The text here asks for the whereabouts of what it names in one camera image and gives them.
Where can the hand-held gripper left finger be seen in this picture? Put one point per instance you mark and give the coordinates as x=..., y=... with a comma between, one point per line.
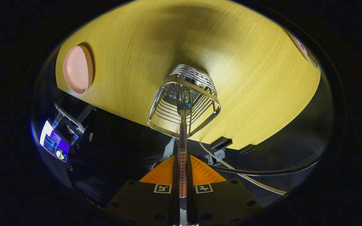
x=174, y=175

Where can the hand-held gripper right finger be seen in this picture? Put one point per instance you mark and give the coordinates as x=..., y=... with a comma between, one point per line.
x=189, y=175

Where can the pink plate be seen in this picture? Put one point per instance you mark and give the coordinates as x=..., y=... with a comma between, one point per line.
x=77, y=70

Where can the white plate with food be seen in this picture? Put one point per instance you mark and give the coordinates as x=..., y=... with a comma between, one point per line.
x=306, y=51

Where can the black table bracket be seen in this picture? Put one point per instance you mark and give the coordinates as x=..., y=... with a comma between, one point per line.
x=221, y=143
x=247, y=148

